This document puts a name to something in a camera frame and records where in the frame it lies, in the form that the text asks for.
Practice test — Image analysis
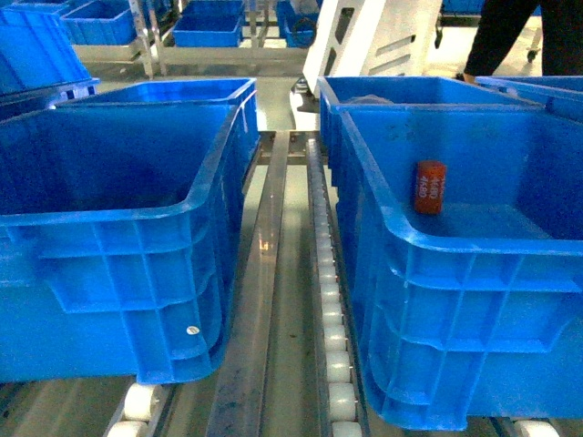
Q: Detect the red labelled cylinder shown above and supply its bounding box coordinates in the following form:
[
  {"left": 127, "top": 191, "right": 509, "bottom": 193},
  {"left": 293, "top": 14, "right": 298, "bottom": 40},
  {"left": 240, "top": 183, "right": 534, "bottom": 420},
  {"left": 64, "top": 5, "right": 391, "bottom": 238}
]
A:
[{"left": 414, "top": 160, "right": 447, "bottom": 216}]

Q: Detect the blue left top bin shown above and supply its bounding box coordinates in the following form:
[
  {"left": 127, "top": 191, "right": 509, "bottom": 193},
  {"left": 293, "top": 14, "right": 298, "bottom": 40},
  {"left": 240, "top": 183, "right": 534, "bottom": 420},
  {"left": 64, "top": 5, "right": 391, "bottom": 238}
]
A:
[{"left": 1, "top": 104, "right": 253, "bottom": 384}]

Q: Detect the blue bin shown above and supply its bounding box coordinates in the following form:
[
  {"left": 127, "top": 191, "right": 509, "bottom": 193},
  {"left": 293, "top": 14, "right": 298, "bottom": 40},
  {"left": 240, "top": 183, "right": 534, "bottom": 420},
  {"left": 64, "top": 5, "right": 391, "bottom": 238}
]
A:
[
  {"left": 1, "top": 104, "right": 253, "bottom": 384},
  {"left": 336, "top": 105, "right": 583, "bottom": 432}
]

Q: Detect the white machine housing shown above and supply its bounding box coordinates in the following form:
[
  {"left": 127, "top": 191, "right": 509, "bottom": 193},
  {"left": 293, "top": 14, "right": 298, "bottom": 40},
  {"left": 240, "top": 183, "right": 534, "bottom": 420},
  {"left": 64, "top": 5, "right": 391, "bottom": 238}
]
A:
[{"left": 302, "top": 0, "right": 442, "bottom": 97}]

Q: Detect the white roller track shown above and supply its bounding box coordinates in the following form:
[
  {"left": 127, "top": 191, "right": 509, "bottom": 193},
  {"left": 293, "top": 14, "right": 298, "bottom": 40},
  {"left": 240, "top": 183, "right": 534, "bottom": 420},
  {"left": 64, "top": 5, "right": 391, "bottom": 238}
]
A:
[{"left": 306, "top": 139, "right": 363, "bottom": 436}]

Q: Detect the blue right top bin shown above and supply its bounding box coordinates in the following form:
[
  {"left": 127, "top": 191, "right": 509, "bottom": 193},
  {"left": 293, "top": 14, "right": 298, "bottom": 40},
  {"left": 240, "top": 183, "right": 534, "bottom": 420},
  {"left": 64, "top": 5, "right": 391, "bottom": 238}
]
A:
[{"left": 336, "top": 105, "right": 583, "bottom": 432}]

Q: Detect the person in black clothes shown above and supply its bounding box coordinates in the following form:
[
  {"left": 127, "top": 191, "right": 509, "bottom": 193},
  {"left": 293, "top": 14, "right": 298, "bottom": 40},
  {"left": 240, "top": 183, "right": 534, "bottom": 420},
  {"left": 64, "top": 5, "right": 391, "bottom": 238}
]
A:
[{"left": 455, "top": 0, "right": 583, "bottom": 86}]

